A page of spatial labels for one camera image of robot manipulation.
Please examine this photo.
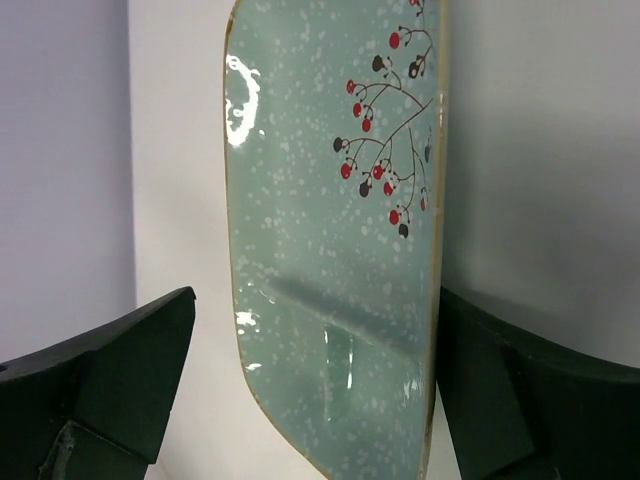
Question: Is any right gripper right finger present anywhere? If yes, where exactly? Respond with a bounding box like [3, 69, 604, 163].
[436, 290, 639, 480]

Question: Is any light green rectangular plate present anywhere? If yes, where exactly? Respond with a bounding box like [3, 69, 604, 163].
[224, 1, 449, 479]

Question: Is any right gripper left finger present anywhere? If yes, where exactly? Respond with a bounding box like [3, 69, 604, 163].
[1, 287, 196, 480]

